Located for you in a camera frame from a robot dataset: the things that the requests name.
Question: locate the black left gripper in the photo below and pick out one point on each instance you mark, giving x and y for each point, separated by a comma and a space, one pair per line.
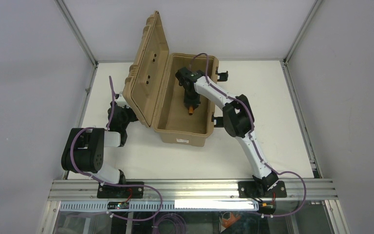
124, 117

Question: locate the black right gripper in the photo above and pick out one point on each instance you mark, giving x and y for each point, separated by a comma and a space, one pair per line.
191, 103

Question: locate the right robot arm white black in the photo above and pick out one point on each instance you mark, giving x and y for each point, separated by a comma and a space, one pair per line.
238, 121

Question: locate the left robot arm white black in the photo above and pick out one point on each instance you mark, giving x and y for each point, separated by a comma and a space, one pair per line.
84, 149

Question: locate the tan plastic toolbox bin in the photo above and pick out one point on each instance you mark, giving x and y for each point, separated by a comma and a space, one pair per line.
153, 92

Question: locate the orange object under table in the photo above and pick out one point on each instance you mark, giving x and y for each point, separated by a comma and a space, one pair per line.
229, 218

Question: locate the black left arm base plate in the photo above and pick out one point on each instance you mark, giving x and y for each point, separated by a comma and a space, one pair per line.
121, 191

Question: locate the aluminium frame rail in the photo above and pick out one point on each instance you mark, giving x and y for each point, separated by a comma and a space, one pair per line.
288, 189

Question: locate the white slotted cable duct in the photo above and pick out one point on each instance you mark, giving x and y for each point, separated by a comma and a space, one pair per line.
152, 206

